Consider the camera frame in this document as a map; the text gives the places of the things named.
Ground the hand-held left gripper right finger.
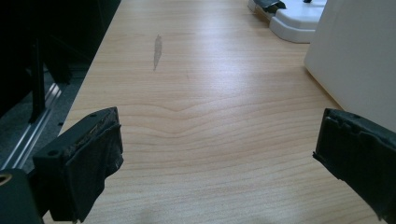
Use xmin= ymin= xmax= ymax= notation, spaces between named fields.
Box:
xmin=312 ymin=107 xmax=396 ymax=224

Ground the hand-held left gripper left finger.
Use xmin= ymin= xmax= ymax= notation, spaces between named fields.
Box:
xmin=32 ymin=106 xmax=124 ymax=224

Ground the black metal stand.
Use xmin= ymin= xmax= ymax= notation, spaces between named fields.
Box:
xmin=28 ymin=36 xmax=73 ymax=124

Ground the large white box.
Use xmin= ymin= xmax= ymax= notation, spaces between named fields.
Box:
xmin=304 ymin=0 xmax=396 ymax=133

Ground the white plastic base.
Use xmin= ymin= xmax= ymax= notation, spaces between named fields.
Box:
xmin=247 ymin=0 xmax=328 ymax=44

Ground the black clip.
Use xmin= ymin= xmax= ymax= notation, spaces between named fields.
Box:
xmin=253 ymin=0 xmax=287 ymax=14

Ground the aluminium floor rail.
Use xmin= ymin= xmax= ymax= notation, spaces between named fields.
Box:
xmin=0 ymin=82 xmax=64 ymax=172

